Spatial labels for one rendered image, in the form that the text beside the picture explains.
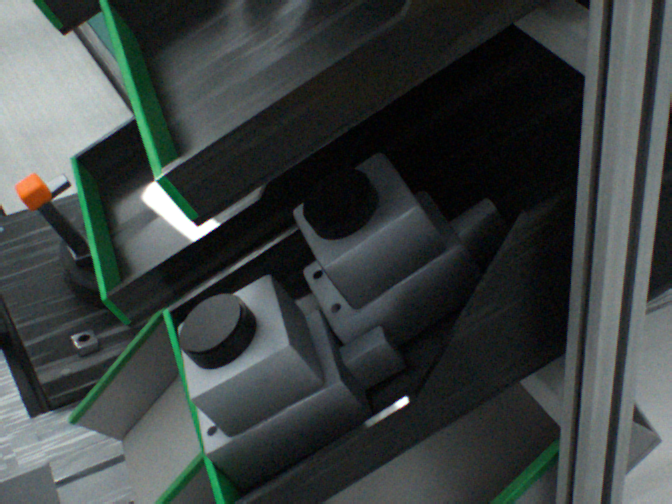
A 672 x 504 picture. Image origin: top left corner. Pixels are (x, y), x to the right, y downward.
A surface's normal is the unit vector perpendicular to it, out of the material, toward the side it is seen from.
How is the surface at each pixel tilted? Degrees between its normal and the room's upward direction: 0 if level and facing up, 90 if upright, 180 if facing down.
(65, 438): 0
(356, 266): 89
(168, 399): 45
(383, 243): 89
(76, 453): 90
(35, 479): 90
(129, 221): 25
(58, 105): 0
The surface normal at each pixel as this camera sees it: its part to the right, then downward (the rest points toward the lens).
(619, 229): 0.45, 0.53
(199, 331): -0.46, -0.62
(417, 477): -0.72, -0.40
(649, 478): -0.07, -0.78
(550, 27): -0.89, 0.33
